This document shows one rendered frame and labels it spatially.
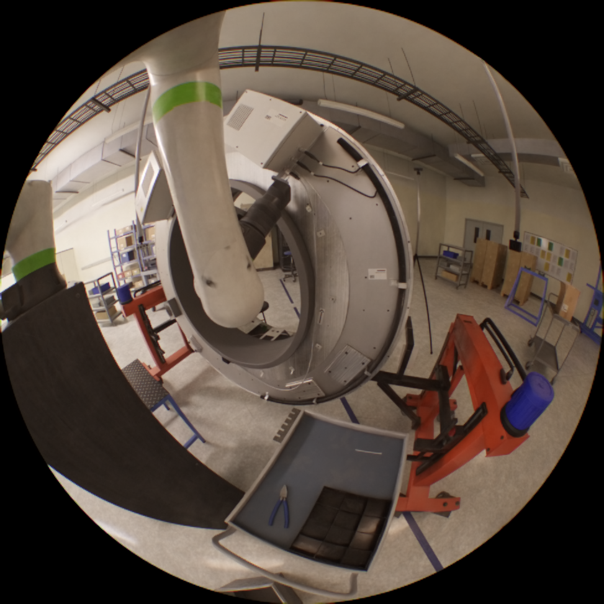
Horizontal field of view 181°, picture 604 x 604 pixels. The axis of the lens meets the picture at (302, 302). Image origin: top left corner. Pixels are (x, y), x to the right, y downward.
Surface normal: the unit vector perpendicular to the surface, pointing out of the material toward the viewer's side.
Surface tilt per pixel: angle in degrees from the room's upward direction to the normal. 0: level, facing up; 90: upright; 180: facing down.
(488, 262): 90
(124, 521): 0
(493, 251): 90
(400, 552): 0
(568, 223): 90
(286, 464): 0
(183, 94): 94
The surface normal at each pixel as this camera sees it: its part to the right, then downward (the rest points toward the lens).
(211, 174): 0.80, 0.18
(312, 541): -0.04, -0.91
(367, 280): -0.43, 0.39
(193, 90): 0.62, 0.32
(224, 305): 0.16, 0.32
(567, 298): -0.85, 0.26
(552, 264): -0.97, 0.13
